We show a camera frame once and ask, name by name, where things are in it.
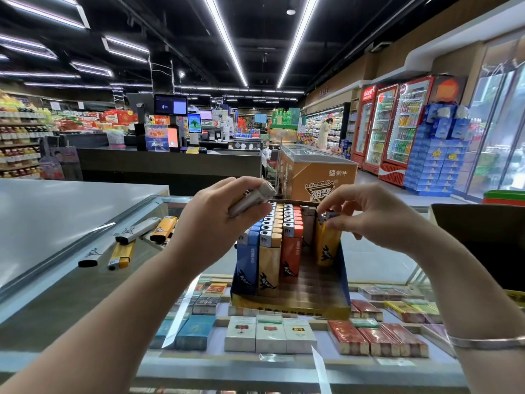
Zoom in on person's left hand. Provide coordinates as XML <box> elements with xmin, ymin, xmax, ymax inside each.
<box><xmin>171</xmin><ymin>176</ymin><xmax>275</xmax><ymax>264</ymax></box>

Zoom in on person's right hand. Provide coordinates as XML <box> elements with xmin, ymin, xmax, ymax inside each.
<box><xmin>317</xmin><ymin>184</ymin><xmax>428</xmax><ymax>253</ymax></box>

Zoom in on grey lighter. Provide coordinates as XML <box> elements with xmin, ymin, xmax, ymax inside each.
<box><xmin>227</xmin><ymin>182</ymin><xmax>278</xmax><ymax>218</ymax></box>

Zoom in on yellow lighter with black print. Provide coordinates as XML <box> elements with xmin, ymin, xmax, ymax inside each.
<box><xmin>314</xmin><ymin>211</ymin><xmax>343</xmax><ymax>267</ymax></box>

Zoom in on person's right forearm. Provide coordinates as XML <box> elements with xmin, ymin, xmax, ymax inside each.
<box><xmin>410</xmin><ymin>225</ymin><xmax>525</xmax><ymax>394</ymax></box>

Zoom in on person's left forearm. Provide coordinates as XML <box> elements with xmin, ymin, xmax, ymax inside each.
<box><xmin>0</xmin><ymin>242</ymin><xmax>218</xmax><ymax>394</ymax></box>

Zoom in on orange chest freezer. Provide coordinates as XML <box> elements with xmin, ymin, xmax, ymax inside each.
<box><xmin>280</xmin><ymin>144</ymin><xmax>358</xmax><ymax>202</ymax></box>

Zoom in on rows of assorted lighters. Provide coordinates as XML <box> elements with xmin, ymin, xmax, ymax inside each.
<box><xmin>234</xmin><ymin>201</ymin><xmax>319</xmax><ymax>298</ymax></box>

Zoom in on red beverage cooler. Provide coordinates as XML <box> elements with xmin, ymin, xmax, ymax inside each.
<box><xmin>378</xmin><ymin>75</ymin><xmax>435</xmax><ymax>187</ymax></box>
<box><xmin>364</xmin><ymin>83</ymin><xmax>401</xmax><ymax>175</ymax></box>
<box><xmin>353</xmin><ymin>85</ymin><xmax>378</xmax><ymax>167</ymax></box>

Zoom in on open refrigerated shelves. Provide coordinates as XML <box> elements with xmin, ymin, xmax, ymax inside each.
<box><xmin>303</xmin><ymin>103</ymin><xmax>350</xmax><ymax>149</ymax></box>

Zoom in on stack of blue boxes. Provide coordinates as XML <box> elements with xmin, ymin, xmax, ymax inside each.
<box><xmin>403</xmin><ymin>103</ymin><xmax>472</xmax><ymax>198</ymax></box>

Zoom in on cardboard lighter display box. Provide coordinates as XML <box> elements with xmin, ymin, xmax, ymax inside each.
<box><xmin>229</xmin><ymin>198</ymin><xmax>352</xmax><ymax>321</ymax></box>

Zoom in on black checkout counter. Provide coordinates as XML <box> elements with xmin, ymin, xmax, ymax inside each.
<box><xmin>77</xmin><ymin>146</ymin><xmax>263</xmax><ymax>196</ymax></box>

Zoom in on green bottle display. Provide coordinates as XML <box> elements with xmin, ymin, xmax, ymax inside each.
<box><xmin>270</xmin><ymin>107</ymin><xmax>302</xmax><ymax>128</ymax></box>

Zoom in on white lighter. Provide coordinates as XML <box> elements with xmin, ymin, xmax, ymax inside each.
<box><xmin>77</xmin><ymin>245</ymin><xmax>108</xmax><ymax>268</ymax></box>
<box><xmin>115</xmin><ymin>217</ymin><xmax>162</xmax><ymax>245</ymax></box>

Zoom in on display of cigarette packs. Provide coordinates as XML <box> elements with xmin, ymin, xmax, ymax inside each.
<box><xmin>150</xmin><ymin>277</ymin><xmax>458</xmax><ymax>359</ymax></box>

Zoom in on blue poster sign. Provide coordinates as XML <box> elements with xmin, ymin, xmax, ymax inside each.
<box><xmin>145</xmin><ymin>124</ymin><xmax>170</xmax><ymax>152</ymax></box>

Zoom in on black box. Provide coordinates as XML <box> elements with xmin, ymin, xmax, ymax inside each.
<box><xmin>428</xmin><ymin>203</ymin><xmax>525</xmax><ymax>292</ymax></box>

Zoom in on black overhead monitor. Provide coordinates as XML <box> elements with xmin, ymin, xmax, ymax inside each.
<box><xmin>153</xmin><ymin>94</ymin><xmax>189</xmax><ymax>117</ymax></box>

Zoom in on glass display counter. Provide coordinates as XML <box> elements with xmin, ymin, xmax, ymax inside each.
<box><xmin>0</xmin><ymin>195</ymin><xmax>525</xmax><ymax>394</ymax></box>

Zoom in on green and red crate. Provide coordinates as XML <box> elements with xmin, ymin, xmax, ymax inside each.
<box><xmin>483</xmin><ymin>190</ymin><xmax>525</xmax><ymax>207</ymax></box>

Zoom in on glass entrance doors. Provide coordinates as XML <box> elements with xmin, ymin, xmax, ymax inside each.
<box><xmin>453</xmin><ymin>34</ymin><xmax>525</xmax><ymax>202</ymax></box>

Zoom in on red gift boxes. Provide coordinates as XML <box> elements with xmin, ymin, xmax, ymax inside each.
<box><xmin>96</xmin><ymin>109</ymin><xmax>139</xmax><ymax>128</ymax></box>

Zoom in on ceiling light strips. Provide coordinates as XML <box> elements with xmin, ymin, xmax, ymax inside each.
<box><xmin>0</xmin><ymin>0</ymin><xmax>320</xmax><ymax>104</ymax></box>

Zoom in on shelf of bottled drinks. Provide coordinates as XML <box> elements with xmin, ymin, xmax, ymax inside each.
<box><xmin>0</xmin><ymin>92</ymin><xmax>54</xmax><ymax>180</ymax></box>

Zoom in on silver bracelet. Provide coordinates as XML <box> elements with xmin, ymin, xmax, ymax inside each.
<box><xmin>445</xmin><ymin>333</ymin><xmax>525</xmax><ymax>350</ymax></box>

